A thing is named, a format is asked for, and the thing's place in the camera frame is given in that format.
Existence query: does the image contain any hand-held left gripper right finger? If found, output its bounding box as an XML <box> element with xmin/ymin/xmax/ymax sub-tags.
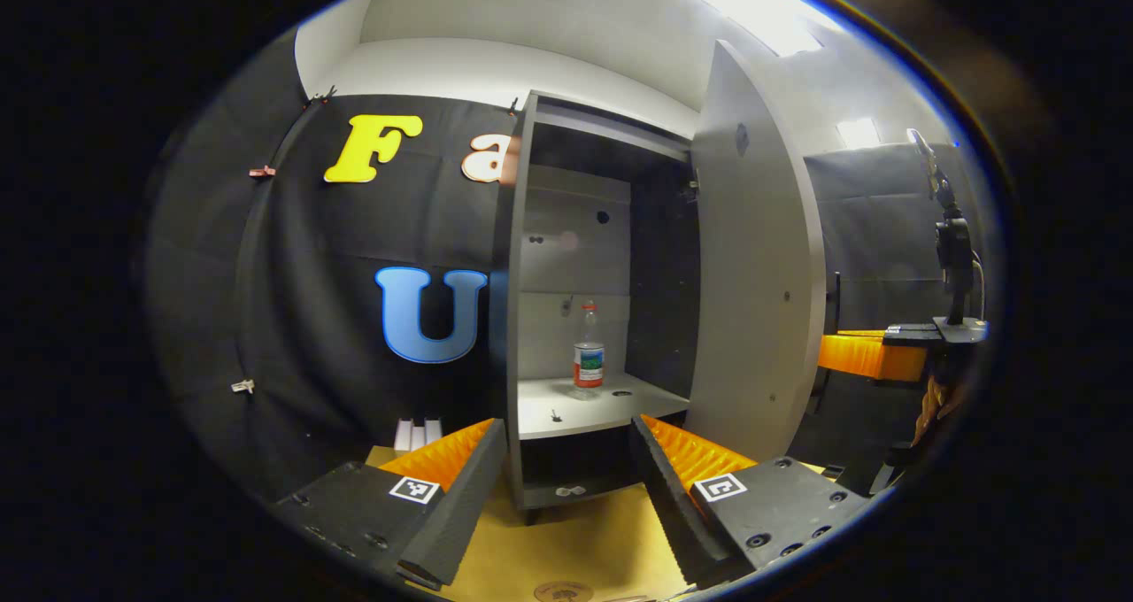
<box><xmin>630</xmin><ymin>414</ymin><xmax>873</xmax><ymax>590</ymax></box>

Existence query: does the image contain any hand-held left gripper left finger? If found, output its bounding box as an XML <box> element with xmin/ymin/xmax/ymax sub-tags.
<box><xmin>270</xmin><ymin>419</ymin><xmax>508</xmax><ymax>592</ymax></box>

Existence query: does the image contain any beige cabinet door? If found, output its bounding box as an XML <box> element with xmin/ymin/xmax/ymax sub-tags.
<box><xmin>686</xmin><ymin>40</ymin><xmax>829</xmax><ymax>463</ymax></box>

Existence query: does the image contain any clear plastic bottle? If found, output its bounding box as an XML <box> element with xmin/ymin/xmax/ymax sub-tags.
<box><xmin>573</xmin><ymin>299</ymin><xmax>606</xmax><ymax>401</ymax></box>

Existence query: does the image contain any grey cabinet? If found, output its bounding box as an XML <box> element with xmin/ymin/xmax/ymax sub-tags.
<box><xmin>491</xmin><ymin>90</ymin><xmax>700</xmax><ymax>525</ymax></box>

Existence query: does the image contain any small ceiling light panel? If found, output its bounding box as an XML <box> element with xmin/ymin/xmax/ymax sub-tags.
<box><xmin>836</xmin><ymin>118</ymin><xmax>882</xmax><ymax>150</ymax></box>

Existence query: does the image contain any black backdrop cloth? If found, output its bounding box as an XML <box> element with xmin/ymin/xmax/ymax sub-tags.
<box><xmin>146</xmin><ymin>31</ymin><xmax>983</xmax><ymax>497</ymax></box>

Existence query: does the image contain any large ceiling light panel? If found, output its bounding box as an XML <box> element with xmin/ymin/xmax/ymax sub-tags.
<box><xmin>646</xmin><ymin>0</ymin><xmax>842</xmax><ymax>57</ymax></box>

